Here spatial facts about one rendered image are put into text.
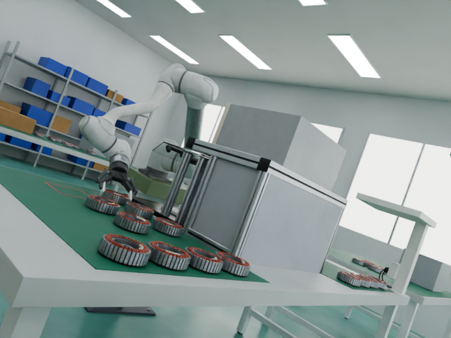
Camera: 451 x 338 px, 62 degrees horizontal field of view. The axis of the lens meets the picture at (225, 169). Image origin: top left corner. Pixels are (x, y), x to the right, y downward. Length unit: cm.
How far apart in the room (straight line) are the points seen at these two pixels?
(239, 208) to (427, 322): 499
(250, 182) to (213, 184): 17
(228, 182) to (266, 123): 29
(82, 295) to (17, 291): 11
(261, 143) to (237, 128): 15
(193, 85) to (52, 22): 656
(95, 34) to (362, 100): 551
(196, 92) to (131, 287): 146
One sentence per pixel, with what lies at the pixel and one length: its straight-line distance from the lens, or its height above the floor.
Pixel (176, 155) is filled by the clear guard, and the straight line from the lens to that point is 187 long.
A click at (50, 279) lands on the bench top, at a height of 75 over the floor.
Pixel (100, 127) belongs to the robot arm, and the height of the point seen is 102.
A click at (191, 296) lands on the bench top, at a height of 72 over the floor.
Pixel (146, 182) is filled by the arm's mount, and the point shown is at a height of 82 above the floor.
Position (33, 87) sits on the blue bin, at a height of 137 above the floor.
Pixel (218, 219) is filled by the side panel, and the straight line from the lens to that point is 139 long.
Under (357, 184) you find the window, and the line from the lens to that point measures 656.
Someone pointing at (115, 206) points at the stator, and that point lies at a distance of 132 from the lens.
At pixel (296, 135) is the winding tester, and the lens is 142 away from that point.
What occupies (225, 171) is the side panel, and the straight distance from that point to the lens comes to 142.
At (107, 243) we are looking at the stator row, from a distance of 85.
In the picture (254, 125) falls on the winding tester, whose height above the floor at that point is 125.
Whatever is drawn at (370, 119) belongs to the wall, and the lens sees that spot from 685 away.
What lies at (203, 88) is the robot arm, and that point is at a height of 142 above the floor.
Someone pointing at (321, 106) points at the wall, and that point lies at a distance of 734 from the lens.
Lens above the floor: 99
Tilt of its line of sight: 2 degrees up
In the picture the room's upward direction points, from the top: 21 degrees clockwise
